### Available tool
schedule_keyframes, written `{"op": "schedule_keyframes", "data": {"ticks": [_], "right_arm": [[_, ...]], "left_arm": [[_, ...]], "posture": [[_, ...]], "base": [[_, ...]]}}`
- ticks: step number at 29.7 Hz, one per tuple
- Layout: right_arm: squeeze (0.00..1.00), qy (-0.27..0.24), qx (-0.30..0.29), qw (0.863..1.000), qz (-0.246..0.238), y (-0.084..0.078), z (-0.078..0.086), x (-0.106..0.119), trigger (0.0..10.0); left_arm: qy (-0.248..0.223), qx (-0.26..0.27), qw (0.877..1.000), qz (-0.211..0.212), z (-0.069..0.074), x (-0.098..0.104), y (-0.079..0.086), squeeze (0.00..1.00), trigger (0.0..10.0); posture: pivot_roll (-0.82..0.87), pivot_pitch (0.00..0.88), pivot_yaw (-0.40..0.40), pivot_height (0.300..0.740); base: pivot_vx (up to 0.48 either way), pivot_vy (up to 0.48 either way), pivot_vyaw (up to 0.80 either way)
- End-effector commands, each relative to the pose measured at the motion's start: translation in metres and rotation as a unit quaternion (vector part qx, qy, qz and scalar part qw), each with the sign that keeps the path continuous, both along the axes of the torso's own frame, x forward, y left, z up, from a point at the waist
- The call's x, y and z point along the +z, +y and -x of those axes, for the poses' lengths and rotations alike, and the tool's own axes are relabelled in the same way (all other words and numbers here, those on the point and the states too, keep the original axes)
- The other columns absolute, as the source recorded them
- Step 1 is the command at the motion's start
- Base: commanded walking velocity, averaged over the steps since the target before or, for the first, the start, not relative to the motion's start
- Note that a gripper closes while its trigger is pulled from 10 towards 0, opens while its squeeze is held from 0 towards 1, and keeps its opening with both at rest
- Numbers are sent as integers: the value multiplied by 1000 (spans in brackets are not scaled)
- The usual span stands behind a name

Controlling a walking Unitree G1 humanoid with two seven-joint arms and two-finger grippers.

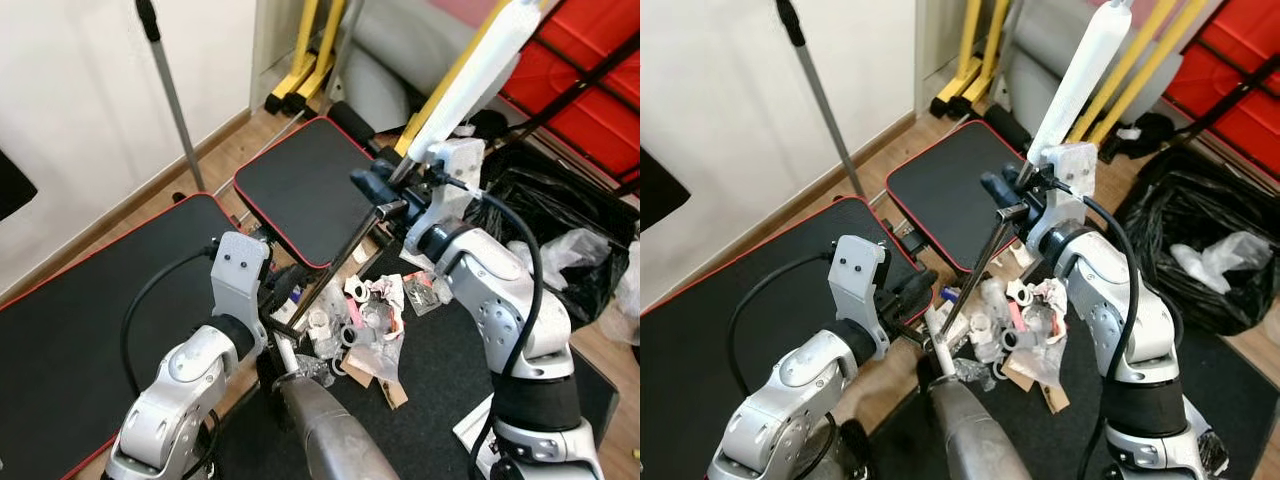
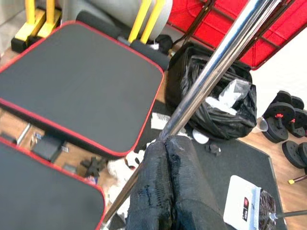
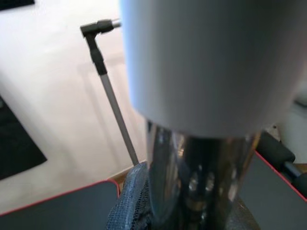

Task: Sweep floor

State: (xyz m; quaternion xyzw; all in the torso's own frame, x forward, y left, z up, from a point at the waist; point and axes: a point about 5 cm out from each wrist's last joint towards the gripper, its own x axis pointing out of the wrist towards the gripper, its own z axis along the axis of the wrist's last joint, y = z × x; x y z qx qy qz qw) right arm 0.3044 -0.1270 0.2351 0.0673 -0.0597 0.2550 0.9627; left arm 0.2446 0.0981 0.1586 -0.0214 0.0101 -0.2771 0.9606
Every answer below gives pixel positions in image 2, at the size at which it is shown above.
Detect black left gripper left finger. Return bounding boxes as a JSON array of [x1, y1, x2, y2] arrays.
[[125, 140, 175, 230]]

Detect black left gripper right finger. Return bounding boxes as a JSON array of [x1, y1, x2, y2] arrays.
[[165, 135, 228, 230]]

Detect white dustpan with long handle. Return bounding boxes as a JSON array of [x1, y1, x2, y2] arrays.
[[223, 174, 307, 230]]

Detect chrome broom handle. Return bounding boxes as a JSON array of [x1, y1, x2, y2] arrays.
[[102, 0, 283, 225]]

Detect black scrap piece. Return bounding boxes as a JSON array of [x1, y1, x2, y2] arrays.
[[204, 143, 222, 157], [80, 157, 107, 178]]

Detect white round lid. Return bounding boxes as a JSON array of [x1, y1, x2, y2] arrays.
[[192, 128, 210, 145]]

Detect black bin with trash bag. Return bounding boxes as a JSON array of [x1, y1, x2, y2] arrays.
[[165, 43, 258, 140]]

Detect clear plastic cup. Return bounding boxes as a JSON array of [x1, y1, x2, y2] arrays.
[[255, 116, 269, 134]]

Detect long black bench pad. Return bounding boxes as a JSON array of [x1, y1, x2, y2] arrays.
[[0, 136, 106, 230]]

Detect brown rod with yellow cap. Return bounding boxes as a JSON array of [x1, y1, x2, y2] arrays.
[[287, 174, 307, 185]]

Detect black weight plate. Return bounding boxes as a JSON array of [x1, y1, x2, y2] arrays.
[[282, 140, 307, 170]]

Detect clear plastic wrapper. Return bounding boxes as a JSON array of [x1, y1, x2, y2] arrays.
[[205, 79, 252, 115]]

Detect short black bench pad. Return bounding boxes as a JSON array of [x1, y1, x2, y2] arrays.
[[0, 20, 165, 159]]

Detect black foam roller pad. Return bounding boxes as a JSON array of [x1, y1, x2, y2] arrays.
[[76, 11, 123, 39], [130, 39, 171, 70]]

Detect black cloth with white tag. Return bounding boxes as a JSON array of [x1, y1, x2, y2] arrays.
[[153, 34, 174, 52]]

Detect red folding table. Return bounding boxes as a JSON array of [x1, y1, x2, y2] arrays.
[[166, 0, 307, 70]]

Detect grey foam mat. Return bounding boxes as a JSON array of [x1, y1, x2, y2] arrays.
[[59, 0, 173, 41]]

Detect black bench steel frame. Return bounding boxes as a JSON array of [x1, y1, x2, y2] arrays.
[[0, 105, 72, 173]]

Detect yellow steel tube frame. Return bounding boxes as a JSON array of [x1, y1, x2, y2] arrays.
[[11, 0, 62, 52], [128, 0, 166, 46]]

